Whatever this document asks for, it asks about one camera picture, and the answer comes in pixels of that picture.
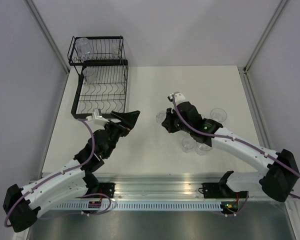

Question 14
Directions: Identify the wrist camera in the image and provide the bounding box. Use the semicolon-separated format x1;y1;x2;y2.
86;108;109;127
167;91;187;105

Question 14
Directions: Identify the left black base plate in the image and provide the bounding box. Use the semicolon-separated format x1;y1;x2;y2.
83;182;116;199

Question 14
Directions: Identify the right aluminium frame post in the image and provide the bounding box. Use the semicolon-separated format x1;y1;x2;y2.
242;0;291;73

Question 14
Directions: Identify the aluminium mounting rail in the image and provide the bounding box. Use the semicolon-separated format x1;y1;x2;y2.
24;172;298;202

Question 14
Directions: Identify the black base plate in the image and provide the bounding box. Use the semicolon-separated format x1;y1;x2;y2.
201;182;248;199
83;182;116;199

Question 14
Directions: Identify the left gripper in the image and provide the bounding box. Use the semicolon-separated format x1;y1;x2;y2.
103;111;140;158

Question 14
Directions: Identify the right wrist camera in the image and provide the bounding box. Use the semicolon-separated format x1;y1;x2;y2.
167;91;187;105

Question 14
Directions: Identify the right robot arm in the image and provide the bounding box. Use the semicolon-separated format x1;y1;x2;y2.
161;93;299;202

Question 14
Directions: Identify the purple cable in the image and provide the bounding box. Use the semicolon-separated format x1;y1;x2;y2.
4;118;113;228
171;92;300;201

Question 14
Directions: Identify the black wire dish rack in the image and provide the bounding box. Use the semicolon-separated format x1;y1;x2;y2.
67;35;129;119

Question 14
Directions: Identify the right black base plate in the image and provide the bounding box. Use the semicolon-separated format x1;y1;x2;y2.
201;182;248;199

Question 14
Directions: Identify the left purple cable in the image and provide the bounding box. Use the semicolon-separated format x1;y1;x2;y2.
4;118;113;228

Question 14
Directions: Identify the white slotted cable duct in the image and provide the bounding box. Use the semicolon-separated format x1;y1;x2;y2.
53;200;223;212

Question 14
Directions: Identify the left aluminium frame post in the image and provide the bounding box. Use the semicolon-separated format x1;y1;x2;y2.
24;0;70;75

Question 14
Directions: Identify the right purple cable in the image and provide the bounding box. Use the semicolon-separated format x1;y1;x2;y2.
171;92;300;201

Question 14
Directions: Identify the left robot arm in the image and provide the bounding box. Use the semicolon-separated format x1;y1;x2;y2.
3;110;140;233

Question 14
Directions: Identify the aluminium frame post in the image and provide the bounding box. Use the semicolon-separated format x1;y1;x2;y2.
242;0;291;73
24;0;70;75

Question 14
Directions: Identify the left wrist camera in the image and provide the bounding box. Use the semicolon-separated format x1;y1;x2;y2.
86;108;109;127

